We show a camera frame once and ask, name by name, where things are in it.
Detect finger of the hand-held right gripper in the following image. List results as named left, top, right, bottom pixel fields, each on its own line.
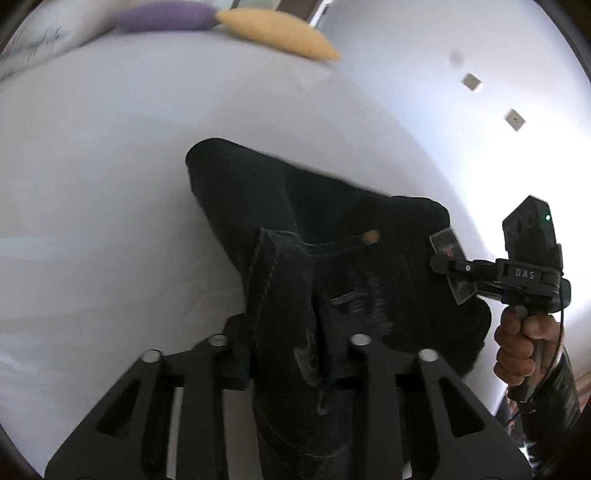
left=428, top=228, right=504, bottom=306

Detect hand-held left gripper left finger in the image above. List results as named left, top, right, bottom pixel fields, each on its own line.
left=45, top=314, right=254, bottom=480

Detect black denim pants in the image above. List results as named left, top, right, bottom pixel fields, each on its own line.
left=185, top=137, right=492, bottom=480

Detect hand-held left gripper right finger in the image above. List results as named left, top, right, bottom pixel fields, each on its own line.
left=324, top=333, right=530, bottom=480

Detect folded white duvet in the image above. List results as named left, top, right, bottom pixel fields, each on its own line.
left=0, top=9, right=93, bottom=83

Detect purple pillow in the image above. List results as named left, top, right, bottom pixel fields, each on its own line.
left=113, top=0, right=219, bottom=33

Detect white bed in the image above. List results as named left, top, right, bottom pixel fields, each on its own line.
left=0, top=32, right=509, bottom=477

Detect person's right hand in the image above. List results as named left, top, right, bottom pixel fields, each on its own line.
left=492, top=306, right=567, bottom=387

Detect person's right forearm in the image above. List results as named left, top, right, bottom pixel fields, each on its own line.
left=507, top=351, right=583, bottom=478

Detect yellow pillow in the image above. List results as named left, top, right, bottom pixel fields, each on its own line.
left=215, top=8, right=343, bottom=63

